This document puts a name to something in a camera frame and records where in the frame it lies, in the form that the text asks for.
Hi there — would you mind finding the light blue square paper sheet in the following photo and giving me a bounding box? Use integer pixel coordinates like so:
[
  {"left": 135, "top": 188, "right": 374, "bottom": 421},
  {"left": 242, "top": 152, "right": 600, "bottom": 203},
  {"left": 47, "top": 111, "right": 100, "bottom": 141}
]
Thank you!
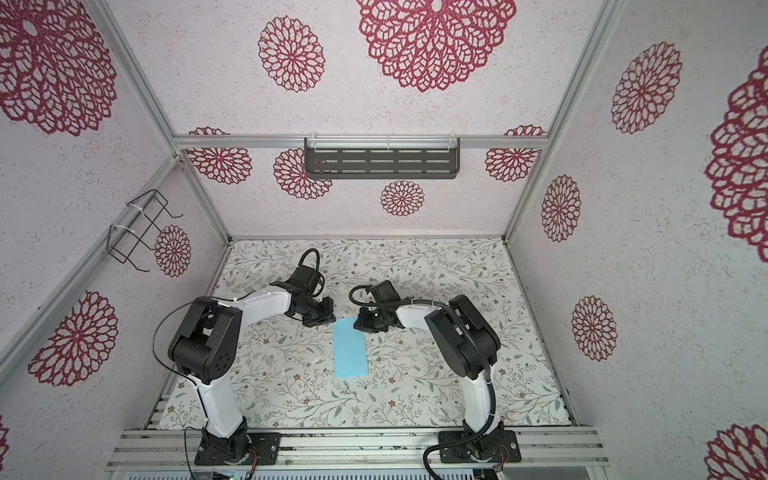
[{"left": 333, "top": 318, "right": 368, "bottom": 378}]

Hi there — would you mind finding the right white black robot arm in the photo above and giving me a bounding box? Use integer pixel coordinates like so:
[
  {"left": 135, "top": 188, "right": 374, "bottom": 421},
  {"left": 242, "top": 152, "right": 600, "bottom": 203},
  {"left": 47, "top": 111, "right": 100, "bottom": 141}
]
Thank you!
[{"left": 350, "top": 295, "right": 500, "bottom": 440}]

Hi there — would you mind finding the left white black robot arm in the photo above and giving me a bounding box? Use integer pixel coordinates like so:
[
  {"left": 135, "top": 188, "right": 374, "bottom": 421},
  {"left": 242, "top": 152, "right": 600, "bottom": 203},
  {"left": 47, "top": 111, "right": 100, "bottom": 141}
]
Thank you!
[{"left": 168, "top": 282, "right": 336, "bottom": 440}]

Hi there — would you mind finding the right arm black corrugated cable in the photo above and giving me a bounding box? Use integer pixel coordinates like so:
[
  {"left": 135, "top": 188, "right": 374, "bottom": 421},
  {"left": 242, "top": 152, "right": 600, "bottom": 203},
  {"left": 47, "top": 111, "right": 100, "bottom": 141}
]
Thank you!
[{"left": 348, "top": 284, "right": 499, "bottom": 421}]

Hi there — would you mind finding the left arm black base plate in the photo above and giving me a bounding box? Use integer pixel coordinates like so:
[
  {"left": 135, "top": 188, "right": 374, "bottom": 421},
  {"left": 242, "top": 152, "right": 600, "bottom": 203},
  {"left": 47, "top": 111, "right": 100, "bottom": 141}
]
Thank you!
[{"left": 194, "top": 431, "right": 282, "bottom": 466}]

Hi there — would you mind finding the dark grey slotted wall shelf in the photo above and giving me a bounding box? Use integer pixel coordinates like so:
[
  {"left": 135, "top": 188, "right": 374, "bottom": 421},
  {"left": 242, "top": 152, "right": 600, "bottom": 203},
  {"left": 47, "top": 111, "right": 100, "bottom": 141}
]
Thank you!
[{"left": 304, "top": 137, "right": 461, "bottom": 180}]

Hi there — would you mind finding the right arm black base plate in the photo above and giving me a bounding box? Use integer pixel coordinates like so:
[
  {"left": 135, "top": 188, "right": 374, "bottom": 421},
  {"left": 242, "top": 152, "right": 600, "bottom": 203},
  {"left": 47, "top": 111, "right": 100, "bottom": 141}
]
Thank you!
[{"left": 438, "top": 425, "right": 522, "bottom": 464}]

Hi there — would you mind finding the black wire wall rack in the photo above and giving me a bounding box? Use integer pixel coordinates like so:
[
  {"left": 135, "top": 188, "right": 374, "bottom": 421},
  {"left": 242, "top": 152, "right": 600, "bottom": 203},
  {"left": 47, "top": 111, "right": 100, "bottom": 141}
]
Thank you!
[{"left": 105, "top": 189, "right": 183, "bottom": 273}]

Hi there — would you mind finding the aluminium front rail frame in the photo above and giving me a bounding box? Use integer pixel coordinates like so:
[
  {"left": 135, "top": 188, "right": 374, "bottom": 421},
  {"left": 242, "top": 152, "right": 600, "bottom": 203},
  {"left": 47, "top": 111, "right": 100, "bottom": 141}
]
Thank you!
[{"left": 105, "top": 426, "right": 609, "bottom": 472}]

